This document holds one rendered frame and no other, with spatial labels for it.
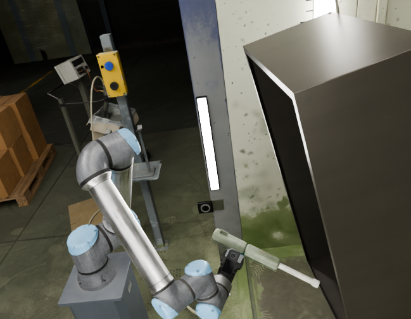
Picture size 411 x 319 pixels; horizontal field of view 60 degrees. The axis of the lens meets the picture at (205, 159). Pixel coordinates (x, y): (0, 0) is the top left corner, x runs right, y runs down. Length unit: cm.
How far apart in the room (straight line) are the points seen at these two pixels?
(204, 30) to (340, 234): 125
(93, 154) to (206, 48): 95
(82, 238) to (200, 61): 108
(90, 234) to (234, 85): 108
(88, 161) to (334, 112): 80
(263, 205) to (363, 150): 150
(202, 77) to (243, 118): 34
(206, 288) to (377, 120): 79
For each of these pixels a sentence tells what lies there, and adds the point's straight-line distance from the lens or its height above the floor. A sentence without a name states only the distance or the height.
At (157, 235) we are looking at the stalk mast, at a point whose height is 13.
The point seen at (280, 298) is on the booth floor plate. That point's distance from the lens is 242.
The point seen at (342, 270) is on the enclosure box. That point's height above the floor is 103.
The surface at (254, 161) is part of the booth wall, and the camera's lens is 222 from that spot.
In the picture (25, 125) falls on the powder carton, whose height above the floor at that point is 58.
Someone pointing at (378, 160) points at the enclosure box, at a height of 141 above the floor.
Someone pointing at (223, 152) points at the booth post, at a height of 90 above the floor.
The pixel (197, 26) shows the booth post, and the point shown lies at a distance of 194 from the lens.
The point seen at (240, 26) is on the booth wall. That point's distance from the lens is 195.
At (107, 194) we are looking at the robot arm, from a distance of 126.
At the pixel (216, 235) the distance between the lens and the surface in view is 158.
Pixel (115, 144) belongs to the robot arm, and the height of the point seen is 140.
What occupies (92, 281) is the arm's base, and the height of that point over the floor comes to 69.
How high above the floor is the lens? 193
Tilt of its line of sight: 29 degrees down
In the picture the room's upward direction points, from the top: 9 degrees counter-clockwise
